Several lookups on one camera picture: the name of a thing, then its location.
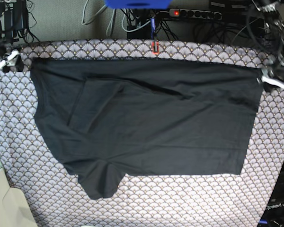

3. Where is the black power adapter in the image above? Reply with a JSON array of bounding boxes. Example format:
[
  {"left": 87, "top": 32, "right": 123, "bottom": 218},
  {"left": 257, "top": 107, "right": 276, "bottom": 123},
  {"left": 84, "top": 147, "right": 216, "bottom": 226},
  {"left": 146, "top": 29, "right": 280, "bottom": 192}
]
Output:
[{"left": 4, "top": 0, "right": 29, "bottom": 40}]

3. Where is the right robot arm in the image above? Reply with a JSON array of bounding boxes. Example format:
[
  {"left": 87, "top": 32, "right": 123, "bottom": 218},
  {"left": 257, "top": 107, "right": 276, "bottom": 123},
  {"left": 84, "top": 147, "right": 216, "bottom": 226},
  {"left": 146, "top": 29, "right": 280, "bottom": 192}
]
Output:
[{"left": 0, "top": 0, "right": 24, "bottom": 73}]

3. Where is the beige cabinet corner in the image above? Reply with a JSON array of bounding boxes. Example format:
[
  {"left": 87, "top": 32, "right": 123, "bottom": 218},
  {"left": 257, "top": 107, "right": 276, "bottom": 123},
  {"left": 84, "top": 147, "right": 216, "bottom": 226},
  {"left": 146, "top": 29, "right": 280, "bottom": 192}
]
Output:
[{"left": 0, "top": 161, "right": 37, "bottom": 227}]

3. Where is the orange table clamp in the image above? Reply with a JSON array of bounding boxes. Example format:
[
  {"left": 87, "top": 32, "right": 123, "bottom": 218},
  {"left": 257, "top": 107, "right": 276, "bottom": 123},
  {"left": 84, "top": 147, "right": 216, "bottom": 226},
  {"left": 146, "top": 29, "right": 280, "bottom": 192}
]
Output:
[{"left": 152, "top": 41, "right": 160, "bottom": 54}]

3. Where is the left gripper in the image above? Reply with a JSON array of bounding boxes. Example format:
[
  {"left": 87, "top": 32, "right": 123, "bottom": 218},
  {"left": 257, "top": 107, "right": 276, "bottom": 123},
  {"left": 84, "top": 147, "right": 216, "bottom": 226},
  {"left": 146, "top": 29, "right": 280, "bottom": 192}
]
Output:
[{"left": 259, "top": 68, "right": 284, "bottom": 93}]

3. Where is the fan-patterned tablecloth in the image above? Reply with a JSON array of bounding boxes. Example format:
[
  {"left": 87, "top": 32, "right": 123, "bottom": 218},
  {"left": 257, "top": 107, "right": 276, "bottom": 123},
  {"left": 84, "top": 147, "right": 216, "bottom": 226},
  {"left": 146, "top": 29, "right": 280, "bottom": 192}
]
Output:
[{"left": 0, "top": 39, "right": 284, "bottom": 227}]

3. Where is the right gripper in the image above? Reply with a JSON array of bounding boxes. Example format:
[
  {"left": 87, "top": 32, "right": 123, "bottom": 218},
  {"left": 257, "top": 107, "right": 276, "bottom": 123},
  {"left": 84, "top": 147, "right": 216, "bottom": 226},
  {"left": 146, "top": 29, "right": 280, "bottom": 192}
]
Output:
[{"left": 0, "top": 50, "right": 24, "bottom": 73}]

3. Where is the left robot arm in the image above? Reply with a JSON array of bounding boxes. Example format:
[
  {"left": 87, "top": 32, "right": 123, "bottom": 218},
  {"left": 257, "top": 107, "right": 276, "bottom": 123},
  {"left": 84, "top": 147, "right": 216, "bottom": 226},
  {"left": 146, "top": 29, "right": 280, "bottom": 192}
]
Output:
[{"left": 246, "top": 0, "right": 284, "bottom": 90}]

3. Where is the black power strip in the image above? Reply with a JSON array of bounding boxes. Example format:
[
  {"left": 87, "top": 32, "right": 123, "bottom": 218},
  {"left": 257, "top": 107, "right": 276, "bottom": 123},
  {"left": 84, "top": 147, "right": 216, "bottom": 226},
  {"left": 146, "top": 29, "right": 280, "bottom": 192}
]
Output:
[{"left": 169, "top": 9, "right": 222, "bottom": 21}]

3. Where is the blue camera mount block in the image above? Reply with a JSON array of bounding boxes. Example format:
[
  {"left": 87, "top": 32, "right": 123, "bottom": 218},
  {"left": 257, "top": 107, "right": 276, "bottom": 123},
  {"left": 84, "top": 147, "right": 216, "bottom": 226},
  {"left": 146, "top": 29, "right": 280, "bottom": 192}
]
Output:
[{"left": 105, "top": 0, "right": 172, "bottom": 9}]

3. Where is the black OpenArm box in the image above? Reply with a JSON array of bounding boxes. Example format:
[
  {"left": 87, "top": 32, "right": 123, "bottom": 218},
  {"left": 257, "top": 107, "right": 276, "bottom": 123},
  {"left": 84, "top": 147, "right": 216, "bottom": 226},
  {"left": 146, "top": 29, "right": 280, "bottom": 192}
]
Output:
[{"left": 258, "top": 163, "right": 284, "bottom": 227}]

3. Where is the dark T-shirt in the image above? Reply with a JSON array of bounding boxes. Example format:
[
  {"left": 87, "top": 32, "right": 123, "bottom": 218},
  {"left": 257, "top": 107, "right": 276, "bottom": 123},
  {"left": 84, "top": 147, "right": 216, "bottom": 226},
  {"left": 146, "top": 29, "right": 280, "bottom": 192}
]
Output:
[{"left": 30, "top": 58, "right": 263, "bottom": 200}]

